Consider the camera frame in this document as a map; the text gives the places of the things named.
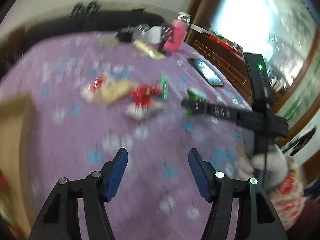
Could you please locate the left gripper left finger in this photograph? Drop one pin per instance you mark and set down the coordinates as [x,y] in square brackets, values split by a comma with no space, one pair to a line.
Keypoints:
[59,218]

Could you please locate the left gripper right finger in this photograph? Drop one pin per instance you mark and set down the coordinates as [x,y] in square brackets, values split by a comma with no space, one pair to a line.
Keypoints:
[257,218]

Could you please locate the green small snack packet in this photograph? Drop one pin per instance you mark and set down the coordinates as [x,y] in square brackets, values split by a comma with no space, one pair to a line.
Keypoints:
[195,95]

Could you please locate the red character snack packet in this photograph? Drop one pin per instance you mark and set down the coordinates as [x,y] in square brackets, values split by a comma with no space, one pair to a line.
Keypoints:
[144,105]

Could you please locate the gloved right hand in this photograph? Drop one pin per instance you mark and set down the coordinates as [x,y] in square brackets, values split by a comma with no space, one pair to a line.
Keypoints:
[269,169]

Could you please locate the shallow cardboard tray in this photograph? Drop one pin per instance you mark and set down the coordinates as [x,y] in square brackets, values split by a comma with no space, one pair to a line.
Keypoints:
[16,117]

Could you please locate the black smartphone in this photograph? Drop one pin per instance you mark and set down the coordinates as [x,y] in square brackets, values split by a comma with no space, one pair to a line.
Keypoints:
[203,69]

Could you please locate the beige long snack bar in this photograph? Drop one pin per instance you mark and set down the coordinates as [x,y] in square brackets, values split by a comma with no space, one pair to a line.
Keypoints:
[148,50]

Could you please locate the purple floral tablecloth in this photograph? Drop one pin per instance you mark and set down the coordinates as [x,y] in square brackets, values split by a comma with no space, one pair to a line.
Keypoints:
[70,137]

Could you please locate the white red snack packet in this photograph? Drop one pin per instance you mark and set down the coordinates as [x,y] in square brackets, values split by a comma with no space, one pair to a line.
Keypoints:
[91,90]

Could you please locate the beige square snack packet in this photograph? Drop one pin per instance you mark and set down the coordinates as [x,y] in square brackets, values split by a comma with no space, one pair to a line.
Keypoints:
[116,90]

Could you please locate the white cup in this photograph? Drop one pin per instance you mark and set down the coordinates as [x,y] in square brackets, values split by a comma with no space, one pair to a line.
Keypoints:
[154,35]

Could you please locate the black binder clip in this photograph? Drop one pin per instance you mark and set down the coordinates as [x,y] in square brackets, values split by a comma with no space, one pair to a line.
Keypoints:
[125,35]

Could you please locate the black leather sofa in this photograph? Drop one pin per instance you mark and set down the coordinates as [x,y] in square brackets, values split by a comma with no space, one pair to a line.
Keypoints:
[98,21]

